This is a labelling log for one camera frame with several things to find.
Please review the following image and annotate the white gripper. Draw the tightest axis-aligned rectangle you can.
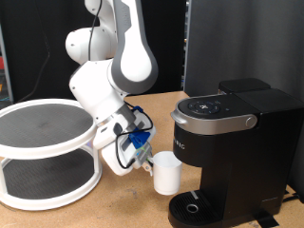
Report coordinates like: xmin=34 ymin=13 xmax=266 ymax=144
xmin=100 ymin=113 xmax=158 ymax=178

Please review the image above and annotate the white mug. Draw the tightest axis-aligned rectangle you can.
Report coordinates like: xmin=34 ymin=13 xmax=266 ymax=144
xmin=148 ymin=150 xmax=183 ymax=197

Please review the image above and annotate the black Keurig coffee machine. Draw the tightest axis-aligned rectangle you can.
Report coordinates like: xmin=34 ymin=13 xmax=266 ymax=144
xmin=167 ymin=77 xmax=304 ymax=228

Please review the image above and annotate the white two-tier turntable stand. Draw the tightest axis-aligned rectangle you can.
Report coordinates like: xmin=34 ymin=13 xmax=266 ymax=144
xmin=0 ymin=98 xmax=104 ymax=212

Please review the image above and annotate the black tape strip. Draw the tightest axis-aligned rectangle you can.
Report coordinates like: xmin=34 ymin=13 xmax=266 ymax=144
xmin=253 ymin=210 xmax=280 ymax=228

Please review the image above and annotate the black backdrop curtain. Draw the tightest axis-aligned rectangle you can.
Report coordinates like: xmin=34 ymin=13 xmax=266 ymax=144
xmin=0 ymin=0 xmax=188 ymax=103

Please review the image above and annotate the dark grey backdrop panel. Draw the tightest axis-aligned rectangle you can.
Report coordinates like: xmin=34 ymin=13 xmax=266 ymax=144
xmin=182 ymin=0 xmax=304 ymax=203

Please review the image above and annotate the black power cord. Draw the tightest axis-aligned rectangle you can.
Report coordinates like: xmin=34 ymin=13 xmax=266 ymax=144
xmin=280 ymin=189 xmax=300 ymax=204

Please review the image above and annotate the black camera cable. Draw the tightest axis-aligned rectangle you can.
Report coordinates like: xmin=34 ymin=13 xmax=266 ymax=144
xmin=17 ymin=0 xmax=155 ymax=170

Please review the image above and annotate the grey metal frame post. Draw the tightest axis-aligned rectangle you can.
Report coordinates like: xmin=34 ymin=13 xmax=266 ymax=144
xmin=0 ymin=23 xmax=14 ymax=103

